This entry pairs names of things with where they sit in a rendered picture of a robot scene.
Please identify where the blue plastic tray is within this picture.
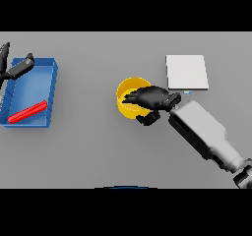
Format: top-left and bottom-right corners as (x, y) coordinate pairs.
(0, 57), (59, 129)

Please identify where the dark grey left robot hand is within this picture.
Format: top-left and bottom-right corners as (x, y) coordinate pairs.
(0, 41), (35, 90)

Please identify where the yellow bowl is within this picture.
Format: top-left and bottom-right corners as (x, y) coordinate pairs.
(115, 77), (154, 120)

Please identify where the red beaker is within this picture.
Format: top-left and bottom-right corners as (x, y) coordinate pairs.
(7, 99), (48, 125)

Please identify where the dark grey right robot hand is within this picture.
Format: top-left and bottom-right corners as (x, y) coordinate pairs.
(121, 85), (182, 127)

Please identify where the pale square measuring scale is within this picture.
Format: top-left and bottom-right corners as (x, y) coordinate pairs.
(164, 54), (210, 95)

